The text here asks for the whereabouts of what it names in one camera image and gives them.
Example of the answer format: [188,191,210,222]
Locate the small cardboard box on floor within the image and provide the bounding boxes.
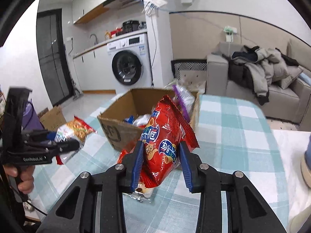
[38,106,66,131]

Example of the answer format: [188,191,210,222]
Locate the white snack bag red trim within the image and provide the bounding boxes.
[132,114,151,128]

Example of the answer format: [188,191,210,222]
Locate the orange white noodle snack bag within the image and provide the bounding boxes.
[54,116,97,165]

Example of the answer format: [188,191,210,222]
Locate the grey jacket pile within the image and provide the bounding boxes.
[221,45,303,106]

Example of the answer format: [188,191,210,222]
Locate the red biscuit snack bag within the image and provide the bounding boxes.
[140,95,199,188]

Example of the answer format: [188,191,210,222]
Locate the white wifi router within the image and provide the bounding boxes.
[142,0,168,17]

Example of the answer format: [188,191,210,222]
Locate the black patterned chair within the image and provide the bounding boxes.
[171,59,207,79]

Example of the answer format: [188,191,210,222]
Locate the white kitchen counter cabinets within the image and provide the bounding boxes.
[73,30,147,92]

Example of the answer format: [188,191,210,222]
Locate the silver purple snack bag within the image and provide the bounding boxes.
[172,85,196,122]

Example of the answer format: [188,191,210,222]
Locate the black glass door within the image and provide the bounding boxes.
[36,9,74,106]

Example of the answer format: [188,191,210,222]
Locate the blue plastic bowl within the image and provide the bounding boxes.
[304,135,311,170]

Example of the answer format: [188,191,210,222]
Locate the black rice cooker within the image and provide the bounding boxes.
[122,20,140,34]

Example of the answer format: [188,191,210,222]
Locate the person's left hand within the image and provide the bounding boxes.
[4,165,35,195]

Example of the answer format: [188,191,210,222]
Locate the teal plaid tablecloth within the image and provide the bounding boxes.
[30,95,289,232]

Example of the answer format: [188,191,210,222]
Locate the brown cardboard SF box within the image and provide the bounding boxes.
[98,88,199,152]

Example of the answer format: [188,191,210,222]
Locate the beige fabric sofa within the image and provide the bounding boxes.
[206,39,310,131]

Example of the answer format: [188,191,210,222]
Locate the white front-load washing machine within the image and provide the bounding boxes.
[107,33,153,94]

